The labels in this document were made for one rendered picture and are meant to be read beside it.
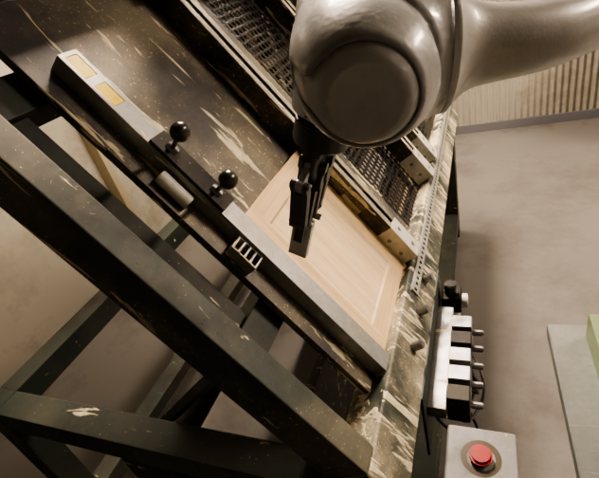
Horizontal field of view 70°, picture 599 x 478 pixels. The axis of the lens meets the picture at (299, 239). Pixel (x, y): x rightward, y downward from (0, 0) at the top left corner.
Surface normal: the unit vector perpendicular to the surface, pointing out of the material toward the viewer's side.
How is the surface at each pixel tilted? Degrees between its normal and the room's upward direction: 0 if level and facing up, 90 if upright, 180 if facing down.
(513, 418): 0
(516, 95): 90
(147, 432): 0
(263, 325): 58
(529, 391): 0
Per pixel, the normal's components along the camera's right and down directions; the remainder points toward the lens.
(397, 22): 0.22, -0.36
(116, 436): -0.24, -0.82
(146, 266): 0.65, -0.45
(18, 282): 0.93, -0.04
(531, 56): 0.22, 0.67
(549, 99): -0.29, 0.57
